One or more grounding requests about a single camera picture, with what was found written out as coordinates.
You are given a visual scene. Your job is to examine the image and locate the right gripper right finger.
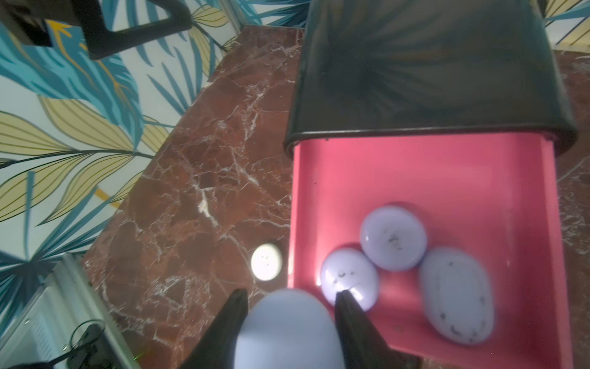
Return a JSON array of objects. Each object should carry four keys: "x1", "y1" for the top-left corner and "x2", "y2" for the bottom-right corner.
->
[{"x1": 334, "y1": 290, "x2": 422, "y2": 369}]

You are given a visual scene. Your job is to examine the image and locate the purple oval earphone case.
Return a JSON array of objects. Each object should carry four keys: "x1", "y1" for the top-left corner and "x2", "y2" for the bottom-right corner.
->
[
  {"x1": 234, "y1": 289, "x2": 345, "y2": 368},
  {"x1": 419, "y1": 247, "x2": 495, "y2": 345}
]

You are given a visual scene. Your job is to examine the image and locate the pink drawer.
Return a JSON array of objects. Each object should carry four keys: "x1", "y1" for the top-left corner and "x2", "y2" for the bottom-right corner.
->
[{"x1": 287, "y1": 132, "x2": 575, "y2": 369}]

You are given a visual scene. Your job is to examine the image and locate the black drawer cabinet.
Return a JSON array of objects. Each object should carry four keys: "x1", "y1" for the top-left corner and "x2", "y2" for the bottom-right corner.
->
[{"x1": 284, "y1": 1, "x2": 579, "y2": 154}]

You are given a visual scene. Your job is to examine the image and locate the purple round earphone case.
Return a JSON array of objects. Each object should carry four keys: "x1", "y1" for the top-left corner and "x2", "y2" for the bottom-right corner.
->
[
  {"x1": 360, "y1": 205, "x2": 428, "y2": 272},
  {"x1": 320, "y1": 248, "x2": 380, "y2": 311}
]

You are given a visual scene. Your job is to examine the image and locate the white round earphone case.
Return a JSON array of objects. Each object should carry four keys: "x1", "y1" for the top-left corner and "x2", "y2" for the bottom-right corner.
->
[{"x1": 250, "y1": 243, "x2": 283, "y2": 281}]

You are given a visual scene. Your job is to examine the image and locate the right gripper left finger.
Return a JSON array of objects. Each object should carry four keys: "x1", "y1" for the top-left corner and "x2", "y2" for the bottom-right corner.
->
[{"x1": 180, "y1": 289, "x2": 249, "y2": 369}]

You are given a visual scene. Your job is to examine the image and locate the aluminium rail frame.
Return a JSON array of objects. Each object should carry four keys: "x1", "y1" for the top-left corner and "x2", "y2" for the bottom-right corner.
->
[{"x1": 1, "y1": 254, "x2": 139, "y2": 368}]

